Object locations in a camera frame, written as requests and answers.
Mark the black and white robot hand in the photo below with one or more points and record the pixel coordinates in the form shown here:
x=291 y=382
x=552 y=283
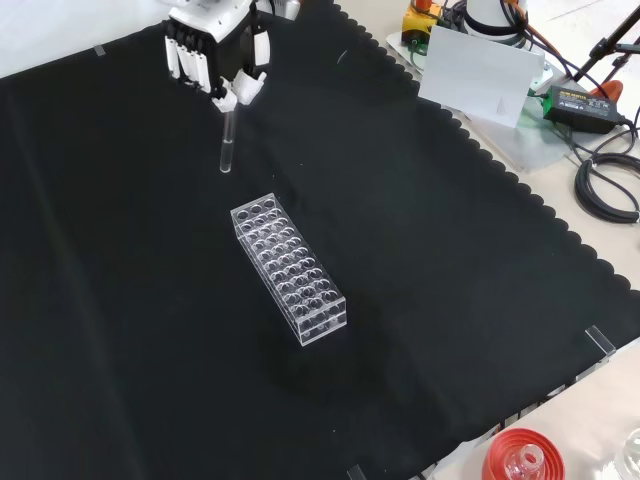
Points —
x=227 y=35

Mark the clear glass test tube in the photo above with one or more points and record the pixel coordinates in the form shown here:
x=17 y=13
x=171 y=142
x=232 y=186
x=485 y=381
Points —
x=227 y=145

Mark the clear acrylic test tube rack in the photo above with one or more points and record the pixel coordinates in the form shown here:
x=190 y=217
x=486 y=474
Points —
x=290 y=272

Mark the yellow stop button box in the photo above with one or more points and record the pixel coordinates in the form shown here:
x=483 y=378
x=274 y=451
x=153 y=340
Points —
x=417 y=22

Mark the pale white board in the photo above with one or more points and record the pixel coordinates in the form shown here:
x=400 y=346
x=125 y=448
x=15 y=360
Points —
x=475 y=75

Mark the black bench cloth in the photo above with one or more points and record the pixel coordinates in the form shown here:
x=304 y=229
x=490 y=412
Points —
x=150 y=280

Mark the black power adapter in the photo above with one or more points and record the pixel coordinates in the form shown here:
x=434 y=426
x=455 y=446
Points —
x=582 y=107

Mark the black tripod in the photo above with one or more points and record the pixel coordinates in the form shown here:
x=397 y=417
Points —
x=607 y=42

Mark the orange plastic clamp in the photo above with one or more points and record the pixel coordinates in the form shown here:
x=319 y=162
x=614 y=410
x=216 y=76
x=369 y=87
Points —
x=607 y=91

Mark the clear acrylic cloth clip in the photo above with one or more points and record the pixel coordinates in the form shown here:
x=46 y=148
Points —
x=356 y=472
x=602 y=342

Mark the red round ribbed stand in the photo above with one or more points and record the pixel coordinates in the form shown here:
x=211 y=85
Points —
x=500 y=452

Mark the small clear glass flask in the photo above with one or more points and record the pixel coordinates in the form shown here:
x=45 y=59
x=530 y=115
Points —
x=525 y=462

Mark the clear glass vessel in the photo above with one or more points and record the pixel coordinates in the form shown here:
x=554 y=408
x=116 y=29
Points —
x=630 y=457

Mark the grey metal base plate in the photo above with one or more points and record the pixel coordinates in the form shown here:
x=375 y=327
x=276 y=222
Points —
x=535 y=145

